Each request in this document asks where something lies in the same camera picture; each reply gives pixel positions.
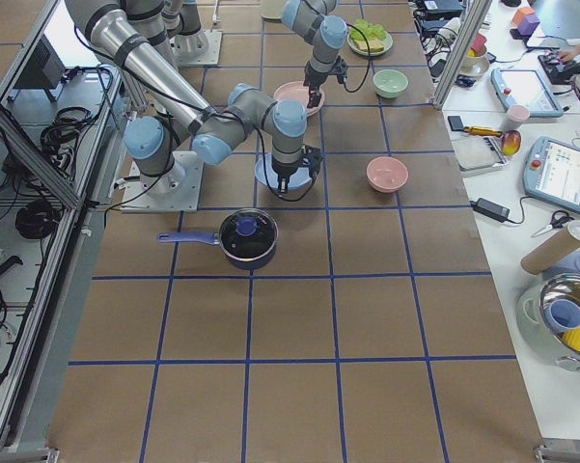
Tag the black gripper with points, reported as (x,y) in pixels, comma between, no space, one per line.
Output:
(286,170)
(316,78)

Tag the blue plate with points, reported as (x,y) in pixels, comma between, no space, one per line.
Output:
(265,174)

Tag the pink plate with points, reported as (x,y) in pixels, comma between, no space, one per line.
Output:
(295,90)

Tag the person's forearm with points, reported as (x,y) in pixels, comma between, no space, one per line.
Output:
(569,54)

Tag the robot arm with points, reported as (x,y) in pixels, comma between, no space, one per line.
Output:
(135,37)
(326,33)

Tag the glass pot lid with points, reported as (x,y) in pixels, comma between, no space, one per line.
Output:
(248,234)

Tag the dark blue saucepan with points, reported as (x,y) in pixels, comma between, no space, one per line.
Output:
(211,238)

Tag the green bowl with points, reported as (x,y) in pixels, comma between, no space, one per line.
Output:
(390,83)

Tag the bread slice on plate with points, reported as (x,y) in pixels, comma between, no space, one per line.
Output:
(370,45)

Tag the green lettuce leaf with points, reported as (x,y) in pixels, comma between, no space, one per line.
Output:
(362,29)

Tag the green plate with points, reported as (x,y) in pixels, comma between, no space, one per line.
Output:
(388,43)

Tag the pink bowl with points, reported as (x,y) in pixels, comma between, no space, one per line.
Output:
(386,174)

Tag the black phone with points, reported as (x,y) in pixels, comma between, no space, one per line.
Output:
(455,123)

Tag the white bowl with fruit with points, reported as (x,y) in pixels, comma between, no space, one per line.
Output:
(475,54)

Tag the silver kitchen scale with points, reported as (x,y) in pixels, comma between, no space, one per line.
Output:
(475,154)

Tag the red yellow mango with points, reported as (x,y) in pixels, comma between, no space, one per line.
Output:
(510,142)

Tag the black power adapter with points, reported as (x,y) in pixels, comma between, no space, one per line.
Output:
(491,210)

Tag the white paper cup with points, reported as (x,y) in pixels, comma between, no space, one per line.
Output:
(515,116)

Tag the far teach pendant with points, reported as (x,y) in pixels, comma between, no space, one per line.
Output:
(527,88)

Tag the teach pendant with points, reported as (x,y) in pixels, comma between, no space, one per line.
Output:
(552,173)
(527,88)

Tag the orange cube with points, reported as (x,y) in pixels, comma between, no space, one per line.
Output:
(521,13)

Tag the purple cube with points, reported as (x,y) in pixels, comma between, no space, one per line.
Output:
(528,25)

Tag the black control box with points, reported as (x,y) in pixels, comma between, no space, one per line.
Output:
(44,70)

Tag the near teach pendant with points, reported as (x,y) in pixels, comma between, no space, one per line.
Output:
(552,173)

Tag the scissors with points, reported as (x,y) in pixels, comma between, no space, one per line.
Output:
(558,219)

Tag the cardboard tube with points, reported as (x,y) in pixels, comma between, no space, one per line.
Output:
(553,249)

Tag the blue lid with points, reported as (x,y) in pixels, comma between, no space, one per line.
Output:
(566,269)

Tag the blue cup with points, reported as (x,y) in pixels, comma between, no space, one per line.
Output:
(562,315)

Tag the steel mixing bowl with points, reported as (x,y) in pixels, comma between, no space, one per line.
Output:
(554,290)

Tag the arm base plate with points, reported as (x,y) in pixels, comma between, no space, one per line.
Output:
(177,191)
(201,49)

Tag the orange handled tool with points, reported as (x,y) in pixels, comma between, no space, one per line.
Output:
(482,131)

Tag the aluminium frame post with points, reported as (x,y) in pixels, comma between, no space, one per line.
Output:
(469,28)

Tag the grey pot with handles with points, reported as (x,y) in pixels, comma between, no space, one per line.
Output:
(532,328)

